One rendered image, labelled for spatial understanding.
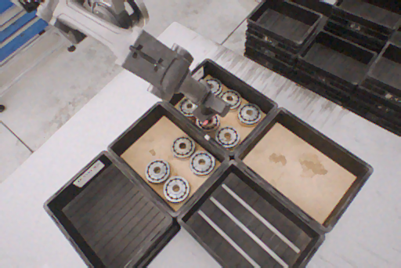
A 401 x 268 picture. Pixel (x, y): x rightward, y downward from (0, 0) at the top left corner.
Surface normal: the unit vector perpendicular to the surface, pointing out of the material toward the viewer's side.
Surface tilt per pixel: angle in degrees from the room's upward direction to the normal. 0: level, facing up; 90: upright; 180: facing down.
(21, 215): 0
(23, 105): 0
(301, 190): 0
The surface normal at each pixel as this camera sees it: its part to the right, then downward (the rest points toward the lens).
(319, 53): -0.08, -0.43
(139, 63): 0.44, 0.38
